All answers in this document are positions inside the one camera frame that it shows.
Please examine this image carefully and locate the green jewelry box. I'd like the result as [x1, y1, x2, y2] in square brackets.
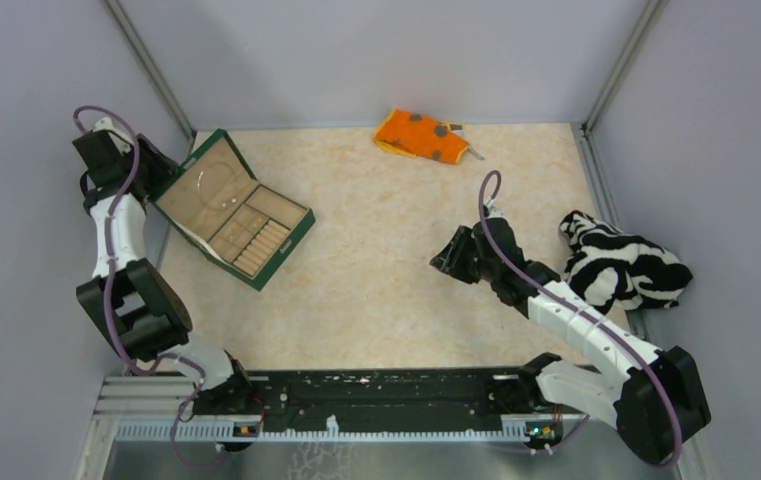
[153, 129, 316, 291]

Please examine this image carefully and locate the silver bangle with pearls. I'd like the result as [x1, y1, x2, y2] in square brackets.
[196, 161, 239, 211]

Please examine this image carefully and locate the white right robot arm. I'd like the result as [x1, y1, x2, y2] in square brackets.
[429, 219, 711, 466]

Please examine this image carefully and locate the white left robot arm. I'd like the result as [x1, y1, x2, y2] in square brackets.
[73, 111, 256, 415]

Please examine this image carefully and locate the orange spotted cloth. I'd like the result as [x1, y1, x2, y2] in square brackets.
[372, 109, 485, 165]

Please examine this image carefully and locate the zebra striped cloth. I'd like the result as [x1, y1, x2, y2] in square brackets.
[559, 210, 693, 314]

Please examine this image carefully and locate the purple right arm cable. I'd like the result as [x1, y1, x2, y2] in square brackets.
[477, 170, 684, 468]

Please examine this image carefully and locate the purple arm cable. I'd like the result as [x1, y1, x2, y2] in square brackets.
[477, 170, 684, 468]
[72, 105, 229, 472]

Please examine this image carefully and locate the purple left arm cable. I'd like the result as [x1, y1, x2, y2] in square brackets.
[72, 105, 229, 472]

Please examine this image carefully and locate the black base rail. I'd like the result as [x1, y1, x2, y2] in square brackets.
[192, 367, 579, 435]

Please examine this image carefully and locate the white toothed cable strip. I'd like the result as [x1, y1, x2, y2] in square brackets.
[115, 420, 530, 443]

